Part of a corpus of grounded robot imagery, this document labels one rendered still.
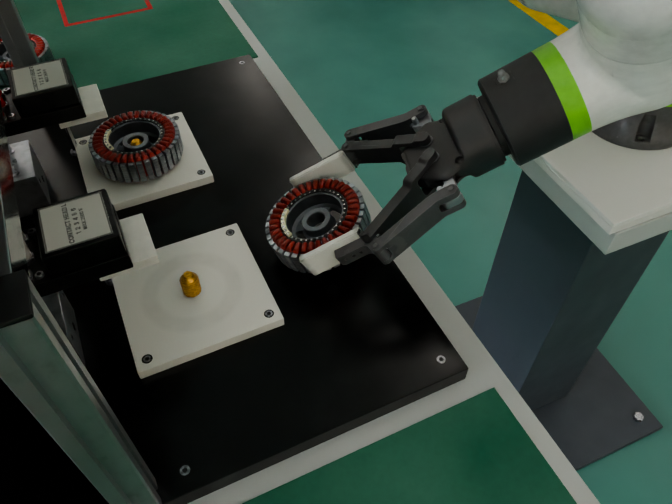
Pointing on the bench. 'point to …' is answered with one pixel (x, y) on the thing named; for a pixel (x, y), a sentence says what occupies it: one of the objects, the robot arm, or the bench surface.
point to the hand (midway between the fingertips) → (315, 217)
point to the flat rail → (10, 262)
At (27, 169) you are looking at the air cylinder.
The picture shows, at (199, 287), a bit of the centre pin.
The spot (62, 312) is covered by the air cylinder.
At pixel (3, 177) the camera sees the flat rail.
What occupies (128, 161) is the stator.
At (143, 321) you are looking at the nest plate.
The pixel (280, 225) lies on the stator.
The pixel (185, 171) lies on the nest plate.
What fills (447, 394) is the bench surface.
